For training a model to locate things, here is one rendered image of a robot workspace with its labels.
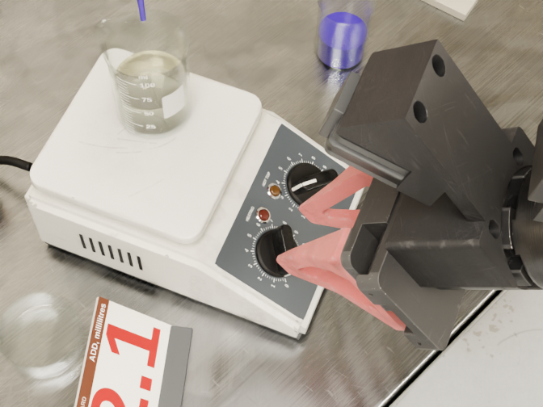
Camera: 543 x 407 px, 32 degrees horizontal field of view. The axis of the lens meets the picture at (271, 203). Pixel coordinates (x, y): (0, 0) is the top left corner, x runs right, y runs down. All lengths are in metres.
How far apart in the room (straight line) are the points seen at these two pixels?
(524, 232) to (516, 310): 0.27
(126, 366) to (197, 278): 0.07
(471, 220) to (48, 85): 0.44
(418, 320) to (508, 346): 0.22
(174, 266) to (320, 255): 0.16
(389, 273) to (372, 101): 0.09
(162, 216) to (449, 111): 0.25
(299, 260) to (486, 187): 0.13
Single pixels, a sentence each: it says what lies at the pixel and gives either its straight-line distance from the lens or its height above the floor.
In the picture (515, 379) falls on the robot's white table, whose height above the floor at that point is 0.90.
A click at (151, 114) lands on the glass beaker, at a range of 0.60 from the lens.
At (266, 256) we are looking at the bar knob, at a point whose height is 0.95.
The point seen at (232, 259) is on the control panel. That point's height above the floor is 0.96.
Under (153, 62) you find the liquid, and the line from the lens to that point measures 0.62.
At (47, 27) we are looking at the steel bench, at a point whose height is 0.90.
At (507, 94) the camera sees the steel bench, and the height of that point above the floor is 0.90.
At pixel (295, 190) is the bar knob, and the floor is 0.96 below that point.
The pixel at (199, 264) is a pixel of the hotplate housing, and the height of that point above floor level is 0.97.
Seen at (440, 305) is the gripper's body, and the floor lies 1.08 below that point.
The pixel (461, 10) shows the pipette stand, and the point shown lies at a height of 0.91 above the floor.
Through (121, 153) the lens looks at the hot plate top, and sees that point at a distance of 0.62.
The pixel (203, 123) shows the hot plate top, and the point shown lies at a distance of 0.63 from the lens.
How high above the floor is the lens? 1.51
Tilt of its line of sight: 61 degrees down
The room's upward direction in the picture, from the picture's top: 3 degrees clockwise
